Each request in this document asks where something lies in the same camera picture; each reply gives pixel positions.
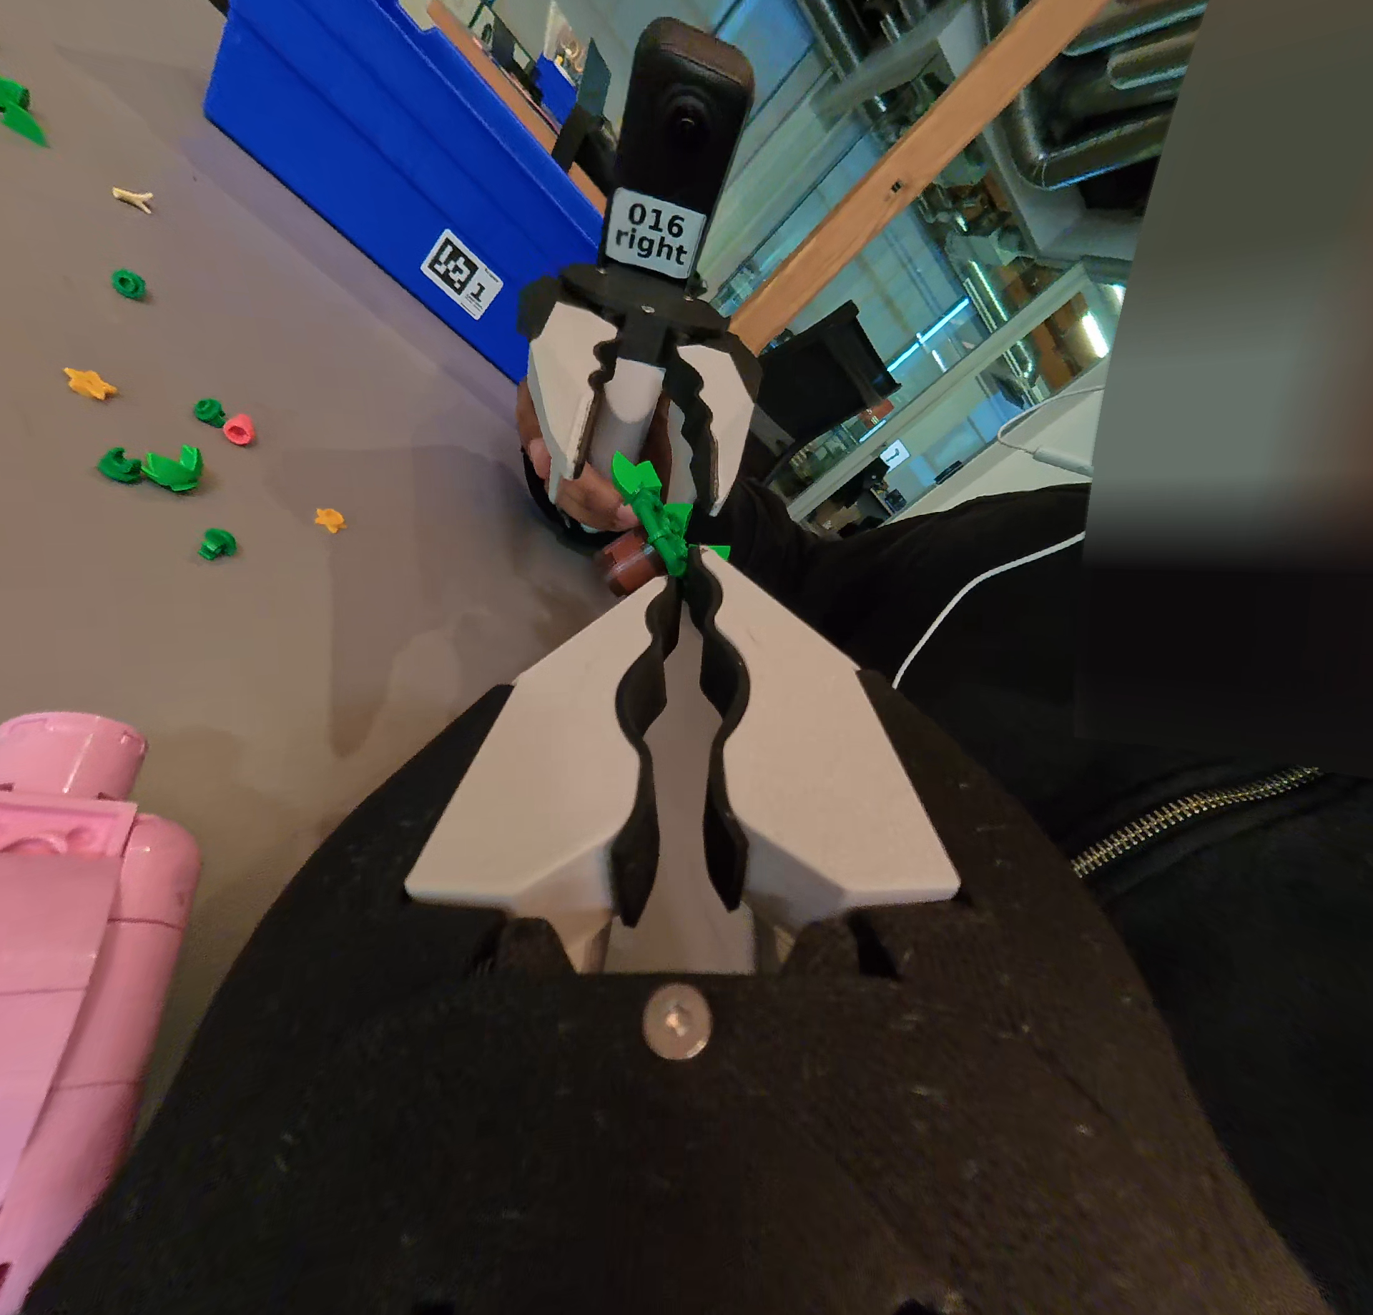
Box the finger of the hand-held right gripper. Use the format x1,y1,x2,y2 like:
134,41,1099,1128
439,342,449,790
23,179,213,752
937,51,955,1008
525,301,624,509
664,342,760,519

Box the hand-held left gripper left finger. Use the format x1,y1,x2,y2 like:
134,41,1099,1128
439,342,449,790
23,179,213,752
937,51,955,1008
405,585,685,973

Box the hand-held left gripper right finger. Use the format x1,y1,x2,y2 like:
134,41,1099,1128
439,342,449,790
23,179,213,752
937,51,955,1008
685,546,963,973

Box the green web plant assembly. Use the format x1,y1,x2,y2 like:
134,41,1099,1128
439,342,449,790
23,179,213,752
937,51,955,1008
600,451,733,600

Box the person's right hand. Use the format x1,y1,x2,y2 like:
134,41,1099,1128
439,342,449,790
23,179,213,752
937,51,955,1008
515,381,645,536

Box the black monitor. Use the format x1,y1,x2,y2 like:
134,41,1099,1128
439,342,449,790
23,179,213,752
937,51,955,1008
753,301,903,451

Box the background wooden desk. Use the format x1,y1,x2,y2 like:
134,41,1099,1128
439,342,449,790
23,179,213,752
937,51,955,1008
427,0,609,212

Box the wooden beam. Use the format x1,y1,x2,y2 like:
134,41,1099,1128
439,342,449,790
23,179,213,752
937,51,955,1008
726,0,1173,358

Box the blue plastic bin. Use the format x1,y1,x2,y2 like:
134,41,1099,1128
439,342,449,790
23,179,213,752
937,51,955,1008
203,0,609,384

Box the person's black jacket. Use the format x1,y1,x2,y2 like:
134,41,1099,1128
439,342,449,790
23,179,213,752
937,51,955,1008
717,477,1373,1315

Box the metal ventilation ducts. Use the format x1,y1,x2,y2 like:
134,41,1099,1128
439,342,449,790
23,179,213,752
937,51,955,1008
760,0,1225,193

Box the green clawed plant brick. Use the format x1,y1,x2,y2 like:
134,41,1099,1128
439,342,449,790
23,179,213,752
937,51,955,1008
96,445,205,496

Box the pink brick watering can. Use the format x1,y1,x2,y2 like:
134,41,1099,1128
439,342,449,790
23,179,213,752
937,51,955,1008
0,711,203,1279

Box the green spiky plant brick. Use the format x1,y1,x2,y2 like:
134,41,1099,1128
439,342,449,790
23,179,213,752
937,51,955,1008
0,76,51,149

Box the white cable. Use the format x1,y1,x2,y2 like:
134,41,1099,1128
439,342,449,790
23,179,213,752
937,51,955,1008
889,387,1108,692

